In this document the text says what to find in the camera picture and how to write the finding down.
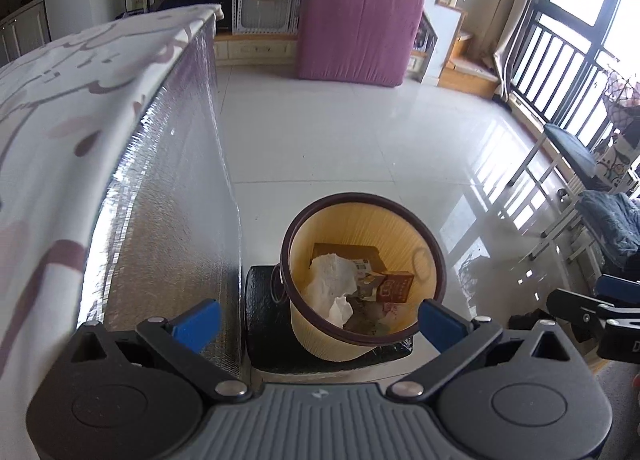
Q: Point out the black foam mat roll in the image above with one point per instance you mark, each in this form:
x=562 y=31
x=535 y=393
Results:
x=260 y=320

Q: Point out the white staircase cabinet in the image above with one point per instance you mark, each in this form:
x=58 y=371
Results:
x=440 y=30

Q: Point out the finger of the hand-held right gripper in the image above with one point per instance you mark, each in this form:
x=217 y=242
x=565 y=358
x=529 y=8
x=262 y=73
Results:
x=620 y=286
x=575 y=305

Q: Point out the yellow trash bin brown rim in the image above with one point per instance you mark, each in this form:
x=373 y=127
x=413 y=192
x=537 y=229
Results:
x=350 y=220

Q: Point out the black slipper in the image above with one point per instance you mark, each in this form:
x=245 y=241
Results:
x=527 y=320

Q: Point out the blue fuzzy cloth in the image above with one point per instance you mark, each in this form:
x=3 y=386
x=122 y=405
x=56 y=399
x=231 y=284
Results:
x=615 y=225

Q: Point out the white cupboard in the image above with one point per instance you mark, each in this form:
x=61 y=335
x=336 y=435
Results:
x=22 y=35

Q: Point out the patterned paper bag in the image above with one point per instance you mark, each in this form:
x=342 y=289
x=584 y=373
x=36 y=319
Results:
x=617 y=165

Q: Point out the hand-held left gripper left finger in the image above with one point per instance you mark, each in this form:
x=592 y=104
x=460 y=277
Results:
x=195 y=325

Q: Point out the pink flower bundle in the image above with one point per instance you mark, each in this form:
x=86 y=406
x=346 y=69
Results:
x=622 y=100

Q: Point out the black window railing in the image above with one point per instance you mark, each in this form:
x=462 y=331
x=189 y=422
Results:
x=565 y=70

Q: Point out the silver foil table skirt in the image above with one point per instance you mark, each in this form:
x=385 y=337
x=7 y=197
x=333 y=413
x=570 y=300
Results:
x=190 y=180

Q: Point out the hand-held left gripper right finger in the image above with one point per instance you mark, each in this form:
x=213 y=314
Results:
x=442 y=325

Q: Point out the wooden step platform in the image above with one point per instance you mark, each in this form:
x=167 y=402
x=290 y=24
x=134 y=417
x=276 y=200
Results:
x=472 y=80

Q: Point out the brown cardboard box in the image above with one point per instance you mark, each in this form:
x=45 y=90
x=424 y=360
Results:
x=345 y=252

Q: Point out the low wooden cabinet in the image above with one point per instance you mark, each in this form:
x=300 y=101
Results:
x=255 y=48

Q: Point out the red brown carton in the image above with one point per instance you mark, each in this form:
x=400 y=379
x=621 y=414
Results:
x=395 y=287

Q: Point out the pink mattress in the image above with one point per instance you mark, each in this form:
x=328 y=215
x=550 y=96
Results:
x=355 y=25

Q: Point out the beige curtain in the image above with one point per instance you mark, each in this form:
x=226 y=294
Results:
x=520 y=15

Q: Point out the metal bench dark cushion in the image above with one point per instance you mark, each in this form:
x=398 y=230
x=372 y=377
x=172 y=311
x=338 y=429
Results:
x=570 y=150

